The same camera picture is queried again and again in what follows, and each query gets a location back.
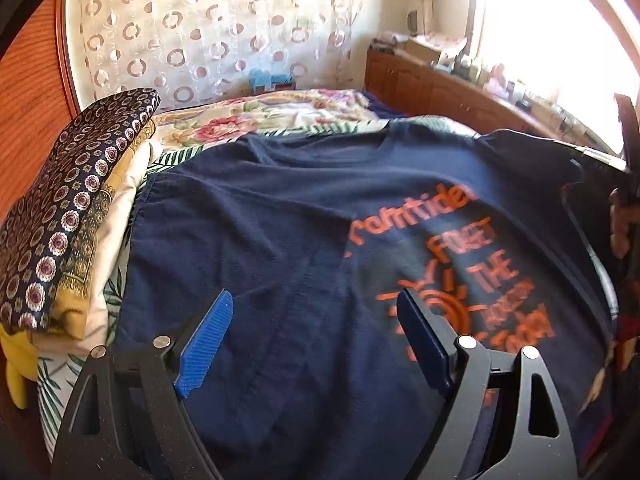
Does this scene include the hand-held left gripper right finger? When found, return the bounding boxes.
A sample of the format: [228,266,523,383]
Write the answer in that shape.
[395,287,581,480]

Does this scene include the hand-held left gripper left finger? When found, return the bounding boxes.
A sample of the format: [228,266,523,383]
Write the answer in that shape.
[52,289,236,480]

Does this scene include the navy t-shirt with orange print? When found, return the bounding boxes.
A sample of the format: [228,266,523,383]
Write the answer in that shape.
[112,117,618,480]

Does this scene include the yellow patterned folded cloth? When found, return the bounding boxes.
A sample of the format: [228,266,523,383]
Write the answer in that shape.
[0,122,156,411]

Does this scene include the white leaf-print bed sheet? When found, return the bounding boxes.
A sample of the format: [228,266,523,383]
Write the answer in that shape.
[35,145,201,461]

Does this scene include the navy circle-patterned folded cloth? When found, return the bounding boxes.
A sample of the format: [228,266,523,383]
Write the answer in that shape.
[0,87,162,333]

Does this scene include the beige rose-print blanket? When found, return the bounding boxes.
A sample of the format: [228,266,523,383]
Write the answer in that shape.
[152,89,481,161]

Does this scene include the wooden cabinet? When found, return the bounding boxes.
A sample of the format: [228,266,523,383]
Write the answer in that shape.
[365,47,626,171]

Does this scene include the blue plastic box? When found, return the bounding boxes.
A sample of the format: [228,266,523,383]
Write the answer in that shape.
[249,69,296,95]

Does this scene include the cluster of small containers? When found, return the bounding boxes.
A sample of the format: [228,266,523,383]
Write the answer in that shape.
[435,50,591,136]

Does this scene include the cardboard box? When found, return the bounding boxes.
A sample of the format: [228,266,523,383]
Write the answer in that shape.
[404,37,446,63]

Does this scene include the dark chair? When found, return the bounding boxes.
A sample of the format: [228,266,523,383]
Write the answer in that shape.
[607,92,640,261]

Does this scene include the wooden headboard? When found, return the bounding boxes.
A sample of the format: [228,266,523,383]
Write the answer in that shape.
[0,0,83,221]

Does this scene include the white circle-patterned curtain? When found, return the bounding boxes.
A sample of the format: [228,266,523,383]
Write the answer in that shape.
[67,0,373,111]

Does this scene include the bright window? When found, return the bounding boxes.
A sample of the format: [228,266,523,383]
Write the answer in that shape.
[470,0,640,161]

